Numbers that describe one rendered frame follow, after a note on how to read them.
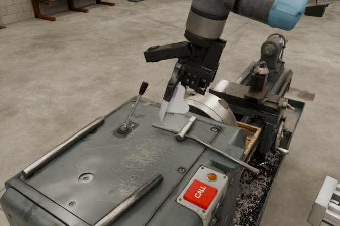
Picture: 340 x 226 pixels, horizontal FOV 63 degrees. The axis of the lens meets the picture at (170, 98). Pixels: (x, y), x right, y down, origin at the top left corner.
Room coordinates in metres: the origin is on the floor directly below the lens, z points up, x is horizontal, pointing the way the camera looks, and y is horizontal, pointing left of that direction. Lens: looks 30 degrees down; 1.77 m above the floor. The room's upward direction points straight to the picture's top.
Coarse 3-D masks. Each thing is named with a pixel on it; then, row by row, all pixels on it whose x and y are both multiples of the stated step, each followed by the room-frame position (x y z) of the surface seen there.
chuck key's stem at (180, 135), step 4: (192, 116) 0.75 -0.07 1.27; (192, 120) 0.72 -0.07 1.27; (188, 124) 0.70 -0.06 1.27; (192, 124) 0.72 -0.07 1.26; (184, 128) 0.67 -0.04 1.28; (188, 128) 0.68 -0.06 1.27; (180, 132) 0.65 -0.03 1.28; (184, 132) 0.66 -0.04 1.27; (176, 136) 0.65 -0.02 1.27; (180, 136) 0.64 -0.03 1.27; (184, 136) 0.65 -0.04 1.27; (180, 140) 0.64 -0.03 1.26
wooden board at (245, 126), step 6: (240, 126) 1.23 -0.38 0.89; (246, 126) 1.21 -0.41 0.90; (252, 126) 1.21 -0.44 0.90; (246, 132) 1.18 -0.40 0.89; (252, 132) 1.18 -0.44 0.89; (258, 132) 1.15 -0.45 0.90; (252, 138) 1.11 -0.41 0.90; (246, 144) 1.08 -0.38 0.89; (252, 144) 1.07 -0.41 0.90; (246, 150) 1.01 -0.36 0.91; (246, 156) 1.01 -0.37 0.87
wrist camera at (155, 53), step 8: (152, 48) 0.59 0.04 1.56; (160, 48) 0.58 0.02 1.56; (168, 48) 0.56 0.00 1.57; (176, 48) 0.55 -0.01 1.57; (184, 48) 0.55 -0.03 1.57; (152, 56) 0.58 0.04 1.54; (160, 56) 0.57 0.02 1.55; (168, 56) 0.56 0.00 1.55; (176, 56) 0.55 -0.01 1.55; (184, 56) 0.55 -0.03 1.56
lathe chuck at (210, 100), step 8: (184, 96) 0.96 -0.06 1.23; (192, 96) 0.95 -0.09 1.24; (200, 96) 0.94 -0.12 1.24; (208, 96) 0.95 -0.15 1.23; (216, 96) 0.96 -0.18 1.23; (208, 104) 0.90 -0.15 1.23; (216, 104) 0.91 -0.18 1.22; (216, 112) 0.87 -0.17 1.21; (224, 112) 0.89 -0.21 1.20; (232, 112) 0.92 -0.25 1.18; (224, 120) 0.86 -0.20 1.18; (232, 120) 0.89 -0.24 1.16
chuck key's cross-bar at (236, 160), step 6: (156, 126) 0.69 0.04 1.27; (162, 126) 0.69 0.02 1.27; (174, 132) 0.67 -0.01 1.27; (192, 138) 0.64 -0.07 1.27; (198, 138) 0.64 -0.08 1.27; (204, 144) 0.61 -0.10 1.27; (210, 144) 0.61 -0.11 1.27; (216, 150) 0.59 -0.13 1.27; (228, 156) 0.56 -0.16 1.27; (240, 162) 0.54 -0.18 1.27; (246, 168) 0.53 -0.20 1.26; (252, 168) 0.52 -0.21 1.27
